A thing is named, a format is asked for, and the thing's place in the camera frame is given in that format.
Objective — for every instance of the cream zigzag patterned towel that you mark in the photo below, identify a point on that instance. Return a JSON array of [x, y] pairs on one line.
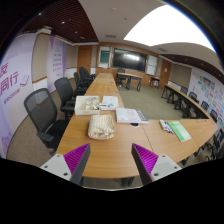
[[101, 126]]

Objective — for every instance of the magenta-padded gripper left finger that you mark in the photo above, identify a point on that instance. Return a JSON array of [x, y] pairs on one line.
[[75, 160]]

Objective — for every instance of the white wall whiteboard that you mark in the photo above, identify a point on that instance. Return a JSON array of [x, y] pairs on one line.
[[152, 65]]

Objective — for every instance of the white open cardboard box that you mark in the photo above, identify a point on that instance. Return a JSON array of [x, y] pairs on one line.
[[80, 110]]

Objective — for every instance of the large white flat book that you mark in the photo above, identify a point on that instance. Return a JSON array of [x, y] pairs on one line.
[[128, 115]]

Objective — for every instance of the large purple white wall banner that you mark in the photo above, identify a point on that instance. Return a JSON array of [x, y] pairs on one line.
[[15, 86]]

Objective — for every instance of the long narrow wooden table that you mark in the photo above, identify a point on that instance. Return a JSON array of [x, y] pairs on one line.
[[186, 98]]

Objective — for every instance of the green booklet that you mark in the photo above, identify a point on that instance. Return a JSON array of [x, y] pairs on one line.
[[180, 130]]

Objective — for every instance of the row of black office chairs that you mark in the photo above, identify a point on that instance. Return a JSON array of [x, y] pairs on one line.
[[81, 80]]

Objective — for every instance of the green framed wall board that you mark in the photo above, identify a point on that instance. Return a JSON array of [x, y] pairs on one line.
[[104, 56]]

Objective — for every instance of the dark wooden desk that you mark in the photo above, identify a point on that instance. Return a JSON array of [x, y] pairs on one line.
[[130, 75]]

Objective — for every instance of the small dark side table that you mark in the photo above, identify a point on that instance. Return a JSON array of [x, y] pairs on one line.
[[154, 78]]

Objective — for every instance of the pack of marker pens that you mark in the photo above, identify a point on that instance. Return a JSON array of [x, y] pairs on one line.
[[166, 126]]

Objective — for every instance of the group of black chairs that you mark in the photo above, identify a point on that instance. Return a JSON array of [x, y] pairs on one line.
[[203, 106]]

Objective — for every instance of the large black mesh office chair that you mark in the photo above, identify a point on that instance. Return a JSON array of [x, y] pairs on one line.
[[40, 110]]

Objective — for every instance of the large bright ceiling light panel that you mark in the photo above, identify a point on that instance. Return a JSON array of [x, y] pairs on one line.
[[170, 28]]

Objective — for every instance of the colourful wall poster display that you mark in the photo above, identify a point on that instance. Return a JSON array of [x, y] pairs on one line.
[[211, 91]]

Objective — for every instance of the small white blue box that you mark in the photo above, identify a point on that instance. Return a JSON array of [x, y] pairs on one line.
[[105, 107]]

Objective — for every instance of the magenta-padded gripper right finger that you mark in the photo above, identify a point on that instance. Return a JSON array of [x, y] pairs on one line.
[[146, 160]]

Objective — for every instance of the brown wooden door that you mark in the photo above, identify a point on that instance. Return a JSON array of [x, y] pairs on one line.
[[166, 73], [84, 58]]

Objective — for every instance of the large black wall screen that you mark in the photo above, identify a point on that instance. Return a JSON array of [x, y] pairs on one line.
[[130, 60]]

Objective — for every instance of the white printed paper sheet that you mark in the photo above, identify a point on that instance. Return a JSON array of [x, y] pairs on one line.
[[110, 100]]

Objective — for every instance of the purple hanging banner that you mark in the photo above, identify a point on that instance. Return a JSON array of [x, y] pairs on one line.
[[56, 60]]

